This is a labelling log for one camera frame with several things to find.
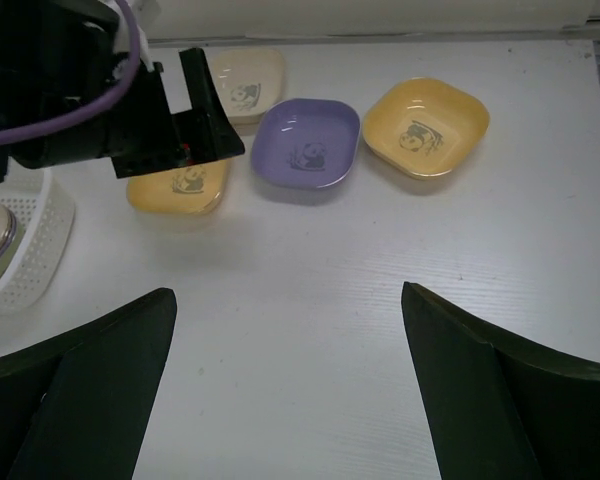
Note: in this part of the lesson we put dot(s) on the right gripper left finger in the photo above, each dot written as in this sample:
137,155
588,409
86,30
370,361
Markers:
77,405

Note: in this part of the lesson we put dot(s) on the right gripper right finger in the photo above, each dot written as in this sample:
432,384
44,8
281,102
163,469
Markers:
498,405

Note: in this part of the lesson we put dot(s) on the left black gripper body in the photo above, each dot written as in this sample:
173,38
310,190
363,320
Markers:
140,135

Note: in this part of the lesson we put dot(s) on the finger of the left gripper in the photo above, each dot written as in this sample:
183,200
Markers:
204,130

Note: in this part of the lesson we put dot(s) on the yellow square plate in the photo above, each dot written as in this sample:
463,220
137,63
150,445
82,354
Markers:
425,127
192,190

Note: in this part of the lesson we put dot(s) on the cream square plate back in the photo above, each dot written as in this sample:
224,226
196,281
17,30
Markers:
248,81

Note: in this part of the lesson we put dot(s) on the purple square plate back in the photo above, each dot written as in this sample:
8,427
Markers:
308,144

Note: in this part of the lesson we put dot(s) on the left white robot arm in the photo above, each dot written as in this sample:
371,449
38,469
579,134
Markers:
77,83

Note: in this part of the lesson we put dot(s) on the white perforated plastic bin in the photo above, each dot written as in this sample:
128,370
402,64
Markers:
46,212

